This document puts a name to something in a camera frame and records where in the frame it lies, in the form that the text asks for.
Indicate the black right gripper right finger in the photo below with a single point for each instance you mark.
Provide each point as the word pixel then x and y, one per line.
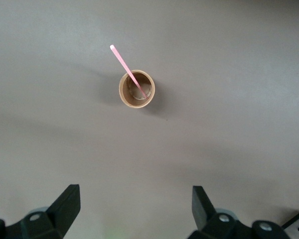
pixel 204 214

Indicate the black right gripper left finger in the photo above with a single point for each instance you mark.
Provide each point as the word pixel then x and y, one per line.
pixel 64 206

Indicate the pink chopstick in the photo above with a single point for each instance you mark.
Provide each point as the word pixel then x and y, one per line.
pixel 119 58

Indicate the wooden cup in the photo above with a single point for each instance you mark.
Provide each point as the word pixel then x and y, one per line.
pixel 137 105

